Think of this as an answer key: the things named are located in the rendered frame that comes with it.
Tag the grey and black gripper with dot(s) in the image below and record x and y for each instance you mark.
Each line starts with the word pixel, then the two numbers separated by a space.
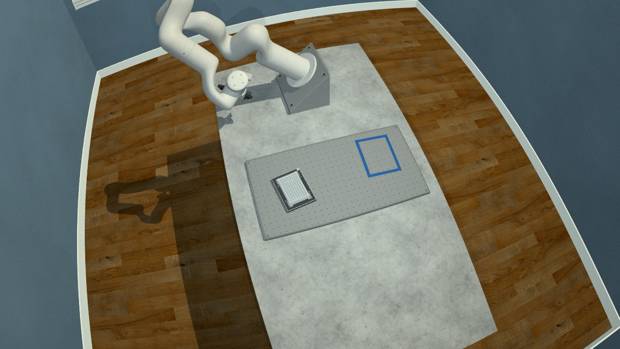
pixel 243 96

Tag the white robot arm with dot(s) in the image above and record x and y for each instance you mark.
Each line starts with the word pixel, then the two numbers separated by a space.
pixel 175 16

